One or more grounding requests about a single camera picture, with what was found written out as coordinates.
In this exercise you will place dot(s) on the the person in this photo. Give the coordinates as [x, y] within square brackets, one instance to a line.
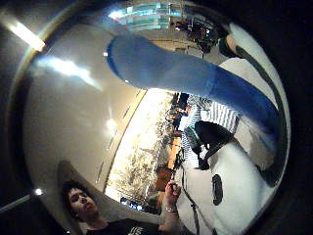
[81, 202]

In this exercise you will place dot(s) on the glass window wall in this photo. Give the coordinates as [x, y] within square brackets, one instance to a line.
[146, 14]

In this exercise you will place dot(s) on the long ceiling lamp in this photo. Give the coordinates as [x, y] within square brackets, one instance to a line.
[26, 35]

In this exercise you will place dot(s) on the orange cabinet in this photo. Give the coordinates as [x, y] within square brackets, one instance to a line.
[173, 151]

